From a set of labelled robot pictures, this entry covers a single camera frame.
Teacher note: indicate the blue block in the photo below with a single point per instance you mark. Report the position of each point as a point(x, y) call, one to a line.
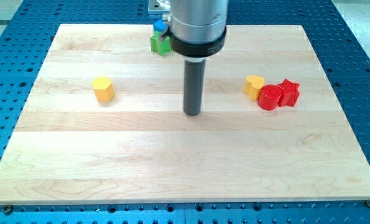
point(159, 25)

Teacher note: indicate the red star block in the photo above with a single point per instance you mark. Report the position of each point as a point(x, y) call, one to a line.
point(290, 93)

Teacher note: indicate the yellow heart block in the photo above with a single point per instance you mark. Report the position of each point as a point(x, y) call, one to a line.
point(253, 86)

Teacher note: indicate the yellow hexagon block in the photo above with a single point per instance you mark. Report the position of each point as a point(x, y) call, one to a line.
point(103, 89)

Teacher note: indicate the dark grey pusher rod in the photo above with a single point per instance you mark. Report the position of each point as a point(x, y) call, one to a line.
point(193, 86)

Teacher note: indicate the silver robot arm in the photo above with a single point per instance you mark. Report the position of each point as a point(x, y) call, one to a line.
point(196, 30)

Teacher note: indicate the red cylinder block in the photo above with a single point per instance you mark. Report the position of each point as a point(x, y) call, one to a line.
point(269, 97)

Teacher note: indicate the light wooden board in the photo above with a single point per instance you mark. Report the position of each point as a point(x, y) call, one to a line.
point(140, 147)

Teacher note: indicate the silver mounting plate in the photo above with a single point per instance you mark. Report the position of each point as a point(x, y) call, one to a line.
point(158, 6)

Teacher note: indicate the left board clamp screw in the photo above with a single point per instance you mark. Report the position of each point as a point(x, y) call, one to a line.
point(7, 209)

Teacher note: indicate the green star block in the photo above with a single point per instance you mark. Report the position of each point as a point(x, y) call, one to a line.
point(159, 46)

